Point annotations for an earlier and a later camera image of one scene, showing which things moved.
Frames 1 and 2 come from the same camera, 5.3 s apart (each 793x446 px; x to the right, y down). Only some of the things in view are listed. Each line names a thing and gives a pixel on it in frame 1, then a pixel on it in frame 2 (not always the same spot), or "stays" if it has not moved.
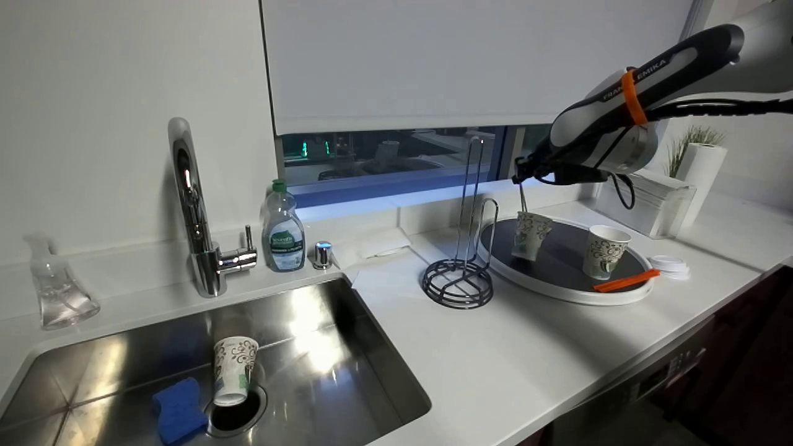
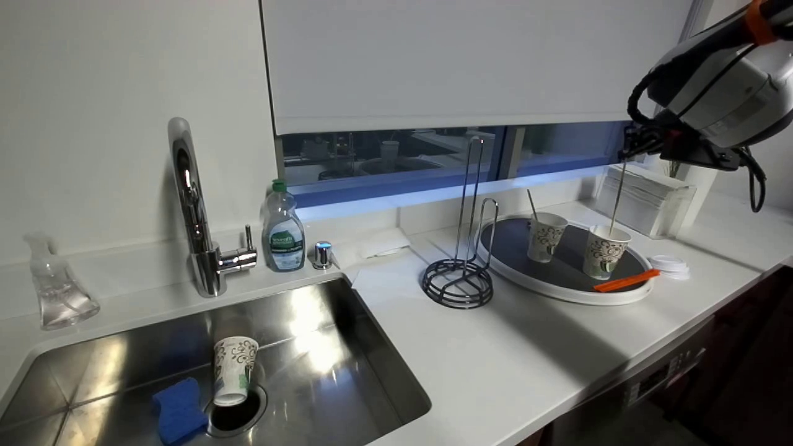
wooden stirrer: x=520 y=190 to x=617 y=195
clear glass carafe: x=62 y=298 stays
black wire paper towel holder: x=467 y=281 stays
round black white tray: x=561 y=272 stays
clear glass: x=605 y=250 stays
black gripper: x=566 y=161 to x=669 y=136
